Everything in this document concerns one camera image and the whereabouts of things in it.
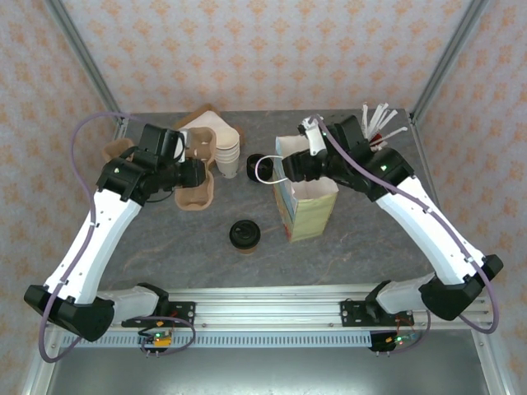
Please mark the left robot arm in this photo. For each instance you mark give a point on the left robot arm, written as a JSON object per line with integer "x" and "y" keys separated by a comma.
{"x": 94, "y": 247}

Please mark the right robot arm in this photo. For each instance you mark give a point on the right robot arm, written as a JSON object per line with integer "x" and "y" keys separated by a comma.
{"x": 432, "y": 230}

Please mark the white napkin stack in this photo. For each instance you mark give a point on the white napkin stack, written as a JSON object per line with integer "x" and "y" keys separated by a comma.
{"x": 206, "y": 119}

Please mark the grey metal panel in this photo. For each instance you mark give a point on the grey metal panel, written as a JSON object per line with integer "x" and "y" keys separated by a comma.
{"x": 267, "y": 374}

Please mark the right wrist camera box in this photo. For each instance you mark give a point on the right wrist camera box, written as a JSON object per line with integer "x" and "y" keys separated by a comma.
{"x": 315, "y": 140}

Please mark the aluminium table side rail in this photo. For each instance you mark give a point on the aluminium table side rail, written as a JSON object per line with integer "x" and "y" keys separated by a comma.
{"x": 123, "y": 131}
{"x": 415, "y": 123}

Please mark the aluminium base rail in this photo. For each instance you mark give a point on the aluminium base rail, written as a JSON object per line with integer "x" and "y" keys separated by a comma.
{"x": 267, "y": 306}

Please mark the short aluminium frame post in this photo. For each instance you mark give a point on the short aluminium frame post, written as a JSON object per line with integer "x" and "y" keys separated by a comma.
{"x": 39, "y": 370}
{"x": 490, "y": 366}

